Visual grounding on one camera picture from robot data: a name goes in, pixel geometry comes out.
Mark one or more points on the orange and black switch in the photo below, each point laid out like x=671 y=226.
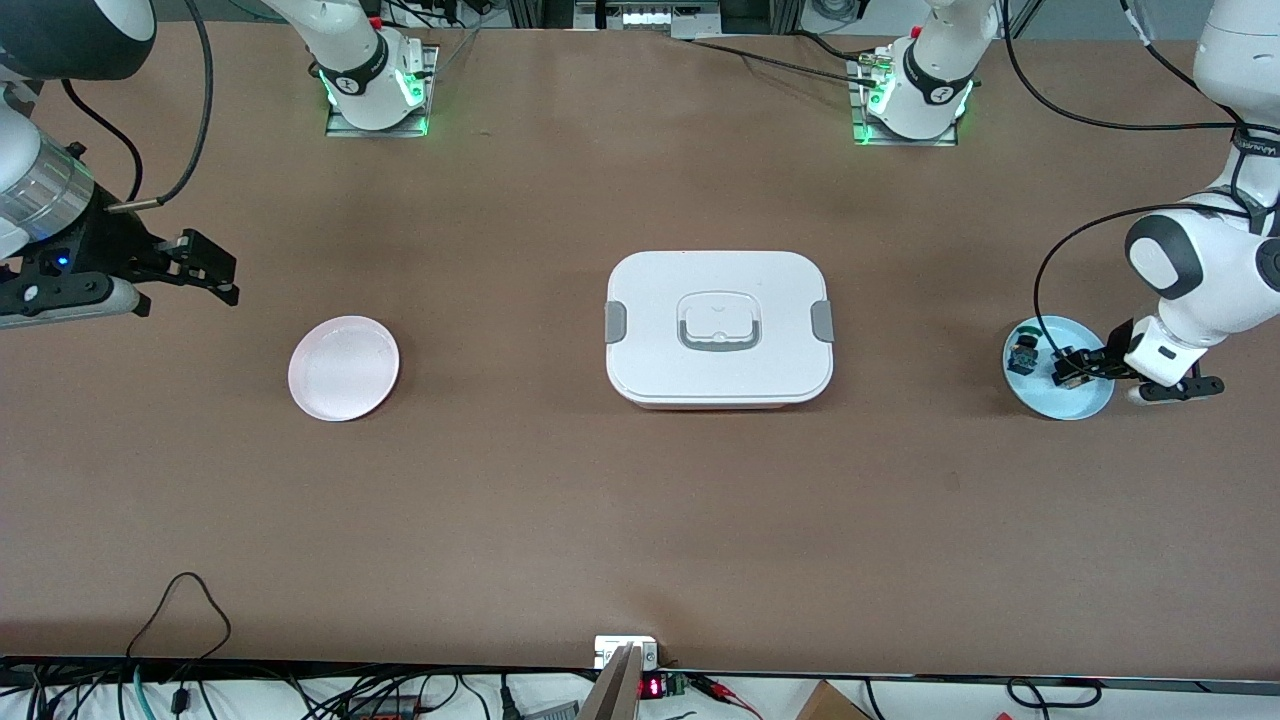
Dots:
x=1060 y=377

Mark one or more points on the green and black switch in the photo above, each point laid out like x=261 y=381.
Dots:
x=1022 y=352

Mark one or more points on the aluminium frame with white panel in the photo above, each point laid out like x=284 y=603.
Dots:
x=650 y=18

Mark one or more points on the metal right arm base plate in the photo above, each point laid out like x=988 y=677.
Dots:
x=345 y=131

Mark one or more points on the brown wooden strip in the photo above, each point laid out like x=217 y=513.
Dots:
x=612 y=695

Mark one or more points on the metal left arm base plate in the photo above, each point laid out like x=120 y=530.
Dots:
x=900 y=142

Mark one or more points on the brown cardboard box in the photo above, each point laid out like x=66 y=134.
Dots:
x=830 y=705

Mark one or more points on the light blue plate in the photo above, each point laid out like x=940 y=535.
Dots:
x=1075 y=404

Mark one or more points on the pink plate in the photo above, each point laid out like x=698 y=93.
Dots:
x=343 y=368

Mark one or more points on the white lunch box grey latches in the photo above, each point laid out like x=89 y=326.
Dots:
x=650 y=350

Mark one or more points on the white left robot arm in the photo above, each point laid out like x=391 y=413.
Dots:
x=1215 y=290

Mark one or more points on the small white device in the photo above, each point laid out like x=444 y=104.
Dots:
x=610 y=648

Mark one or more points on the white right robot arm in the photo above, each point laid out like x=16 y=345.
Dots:
x=360 y=90

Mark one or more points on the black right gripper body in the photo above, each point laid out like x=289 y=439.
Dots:
x=103 y=243

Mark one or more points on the red digit display module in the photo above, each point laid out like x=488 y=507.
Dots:
x=652 y=687

